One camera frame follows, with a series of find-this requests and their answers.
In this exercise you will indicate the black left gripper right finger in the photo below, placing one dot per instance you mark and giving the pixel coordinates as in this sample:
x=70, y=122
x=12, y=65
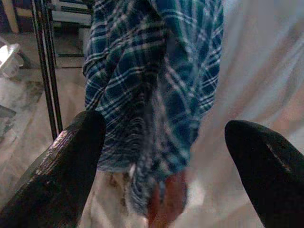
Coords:
x=273, y=171

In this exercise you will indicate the blue plaid shirt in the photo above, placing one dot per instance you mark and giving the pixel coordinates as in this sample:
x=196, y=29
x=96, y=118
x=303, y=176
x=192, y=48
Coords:
x=152, y=83

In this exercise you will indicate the white cotton garment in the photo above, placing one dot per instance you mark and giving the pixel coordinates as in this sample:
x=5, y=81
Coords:
x=256, y=71

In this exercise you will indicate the black metal clothes rack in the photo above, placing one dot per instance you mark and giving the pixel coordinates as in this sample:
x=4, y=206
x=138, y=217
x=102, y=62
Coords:
x=47, y=71

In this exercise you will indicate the orange t-shirt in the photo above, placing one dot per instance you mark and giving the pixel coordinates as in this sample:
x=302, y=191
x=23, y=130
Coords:
x=166, y=202

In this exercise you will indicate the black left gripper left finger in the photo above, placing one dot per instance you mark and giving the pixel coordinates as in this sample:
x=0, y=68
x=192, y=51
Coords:
x=61, y=173

